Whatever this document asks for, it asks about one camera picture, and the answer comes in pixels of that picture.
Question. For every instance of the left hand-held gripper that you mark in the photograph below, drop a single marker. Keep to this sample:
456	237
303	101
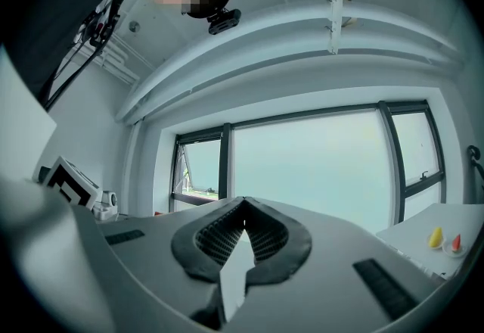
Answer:
72	182

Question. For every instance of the white ceiling bracket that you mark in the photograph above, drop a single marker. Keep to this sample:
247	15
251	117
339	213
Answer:
335	21

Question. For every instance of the red toy food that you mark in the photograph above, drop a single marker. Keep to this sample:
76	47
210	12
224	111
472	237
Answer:
457	243

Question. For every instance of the black-framed window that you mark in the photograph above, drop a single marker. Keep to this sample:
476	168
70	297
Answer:
310	161

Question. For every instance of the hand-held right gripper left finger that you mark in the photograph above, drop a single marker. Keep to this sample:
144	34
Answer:
151	248

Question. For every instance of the white table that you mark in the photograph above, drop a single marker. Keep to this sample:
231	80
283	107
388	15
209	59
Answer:
416	233

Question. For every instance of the person's black top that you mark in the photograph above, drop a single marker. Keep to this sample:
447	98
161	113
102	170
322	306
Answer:
56	2

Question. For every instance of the black metal hook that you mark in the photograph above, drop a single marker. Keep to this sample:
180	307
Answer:
475	161

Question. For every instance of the white wall pipes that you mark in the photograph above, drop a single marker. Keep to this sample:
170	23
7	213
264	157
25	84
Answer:
117	59

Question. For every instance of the black head camera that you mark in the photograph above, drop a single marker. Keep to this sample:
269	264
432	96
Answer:
224	22

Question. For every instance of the round ceiling fixture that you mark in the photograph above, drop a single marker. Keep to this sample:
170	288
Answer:
134	26

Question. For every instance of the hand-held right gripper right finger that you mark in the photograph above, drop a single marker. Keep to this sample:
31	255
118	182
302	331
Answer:
332	267

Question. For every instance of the yellow toy food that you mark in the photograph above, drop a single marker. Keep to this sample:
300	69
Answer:
435	236

